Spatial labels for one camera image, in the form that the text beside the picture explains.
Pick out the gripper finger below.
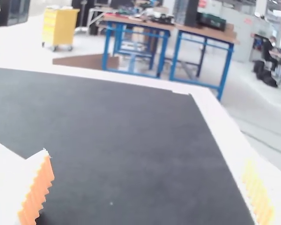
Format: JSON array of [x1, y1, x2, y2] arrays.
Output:
[[241, 159, 281, 225], [0, 148, 55, 225]]

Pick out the black mat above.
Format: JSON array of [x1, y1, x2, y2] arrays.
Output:
[[0, 67, 256, 225]]

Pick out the black bags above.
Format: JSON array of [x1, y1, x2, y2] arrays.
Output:
[[252, 60, 279, 88]]

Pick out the brown cardboard sheet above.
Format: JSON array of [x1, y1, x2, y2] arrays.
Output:
[[52, 53, 120, 71]]

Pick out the grey metal cabinet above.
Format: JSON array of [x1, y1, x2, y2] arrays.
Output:
[[233, 15, 266, 63]]

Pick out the yellow wheeled cart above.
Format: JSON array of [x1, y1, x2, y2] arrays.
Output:
[[41, 6, 81, 52]]

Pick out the dark equipment case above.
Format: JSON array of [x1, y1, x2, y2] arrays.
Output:
[[198, 12, 227, 31]]

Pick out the blue frame workbench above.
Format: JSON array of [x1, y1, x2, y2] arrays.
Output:
[[169, 22, 240, 102], [101, 14, 177, 79]]

